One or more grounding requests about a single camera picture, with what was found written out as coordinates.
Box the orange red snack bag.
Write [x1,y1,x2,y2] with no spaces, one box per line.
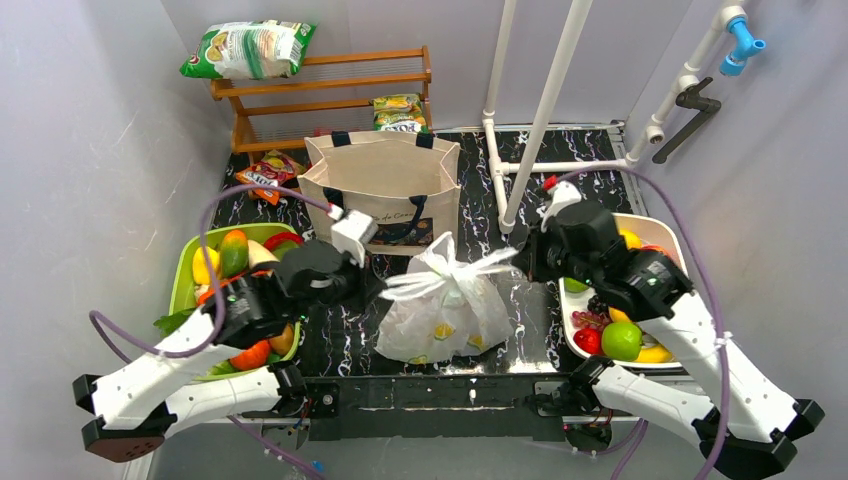
[235,150,311,191]

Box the white plastic grocery bag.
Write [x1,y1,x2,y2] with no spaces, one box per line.
[375,232,518,365]

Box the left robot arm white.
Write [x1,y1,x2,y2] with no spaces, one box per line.
[72,240,380,463]

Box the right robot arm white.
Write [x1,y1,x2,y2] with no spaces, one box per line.
[516,199,824,479]

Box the light green guava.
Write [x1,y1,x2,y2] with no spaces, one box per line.
[563,278,590,294]

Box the yellow mango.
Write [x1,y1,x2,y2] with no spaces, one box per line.
[619,229,643,250]

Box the red chili pepper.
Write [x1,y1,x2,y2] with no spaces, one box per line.
[263,231,304,252]

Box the white daikon radish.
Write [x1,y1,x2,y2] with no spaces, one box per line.
[247,240,279,269]

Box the white fruit basket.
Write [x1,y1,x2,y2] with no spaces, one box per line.
[558,213,687,373]

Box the brown kiwi potato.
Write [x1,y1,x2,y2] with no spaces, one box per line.
[268,324,295,357]

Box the red grapes bunch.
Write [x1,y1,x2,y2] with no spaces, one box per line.
[570,311,611,332]

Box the green orange mango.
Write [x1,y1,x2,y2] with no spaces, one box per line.
[219,229,249,278]

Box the green vegetable basket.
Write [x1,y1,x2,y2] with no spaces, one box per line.
[169,223,302,382]

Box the small red fruit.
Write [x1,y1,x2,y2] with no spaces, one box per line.
[572,327,603,356]

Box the orange tomato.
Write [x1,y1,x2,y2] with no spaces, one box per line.
[228,340,272,371]

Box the yellow bell pepper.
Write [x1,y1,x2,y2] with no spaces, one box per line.
[191,247,220,285]

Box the beige canvas tote bag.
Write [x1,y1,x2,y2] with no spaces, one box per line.
[298,131,461,256]

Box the yellow banana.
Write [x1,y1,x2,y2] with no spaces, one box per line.
[635,344,674,364]

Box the yellow green snack bag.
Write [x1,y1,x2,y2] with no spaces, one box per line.
[370,94,430,133]

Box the wooden shelf rack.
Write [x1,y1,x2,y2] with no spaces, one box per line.
[210,46,433,181]

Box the large green chips bag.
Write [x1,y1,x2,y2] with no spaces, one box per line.
[179,20,316,80]

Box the blue pipe fitting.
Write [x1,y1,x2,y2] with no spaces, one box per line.
[719,16,767,77]

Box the white pvc pipe frame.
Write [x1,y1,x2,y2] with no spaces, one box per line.
[481,1,746,234]

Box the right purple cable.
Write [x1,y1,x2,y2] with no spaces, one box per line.
[543,165,731,480]

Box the purple cable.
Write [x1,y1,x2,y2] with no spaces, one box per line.
[543,165,731,480]
[89,184,346,480]

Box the black lever handle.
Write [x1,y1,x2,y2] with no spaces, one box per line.
[652,76,722,165]

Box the metal base frame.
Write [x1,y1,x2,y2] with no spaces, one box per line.
[243,374,642,446]

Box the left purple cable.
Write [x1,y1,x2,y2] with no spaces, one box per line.
[89,184,346,480]

